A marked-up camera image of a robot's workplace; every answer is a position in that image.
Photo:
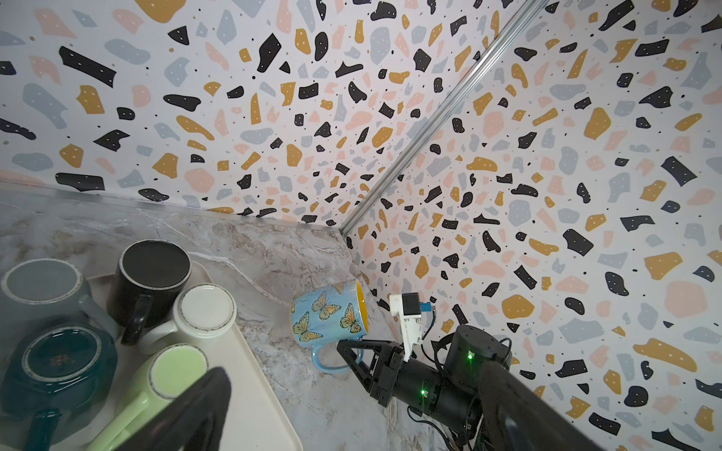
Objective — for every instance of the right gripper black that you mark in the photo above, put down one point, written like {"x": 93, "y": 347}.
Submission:
{"x": 384, "y": 374}

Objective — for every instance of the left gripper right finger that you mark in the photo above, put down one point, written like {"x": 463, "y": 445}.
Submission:
{"x": 514, "y": 418}

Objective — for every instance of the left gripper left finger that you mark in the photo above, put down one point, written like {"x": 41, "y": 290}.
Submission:
{"x": 194, "y": 421}

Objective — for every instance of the blue butterfly mug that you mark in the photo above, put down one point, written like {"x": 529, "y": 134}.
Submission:
{"x": 331, "y": 314}

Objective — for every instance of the light green mug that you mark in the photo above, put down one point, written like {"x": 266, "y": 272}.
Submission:
{"x": 157, "y": 383}

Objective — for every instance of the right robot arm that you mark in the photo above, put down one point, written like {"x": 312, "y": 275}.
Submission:
{"x": 467, "y": 349}

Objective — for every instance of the white mug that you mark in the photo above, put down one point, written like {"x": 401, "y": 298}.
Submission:
{"x": 200, "y": 316}

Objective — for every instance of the black mug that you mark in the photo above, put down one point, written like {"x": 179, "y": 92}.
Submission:
{"x": 150, "y": 275}

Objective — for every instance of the dark teal mug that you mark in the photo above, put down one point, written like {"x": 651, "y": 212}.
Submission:
{"x": 56, "y": 383}

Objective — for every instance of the grey mug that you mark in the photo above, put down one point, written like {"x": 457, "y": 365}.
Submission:
{"x": 35, "y": 291}

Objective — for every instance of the right corner aluminium profile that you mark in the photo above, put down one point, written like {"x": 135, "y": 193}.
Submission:
{"x": 507, "y": 36}

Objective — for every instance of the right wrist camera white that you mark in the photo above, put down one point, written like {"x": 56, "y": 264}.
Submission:
{"x": 408, "y": 309}

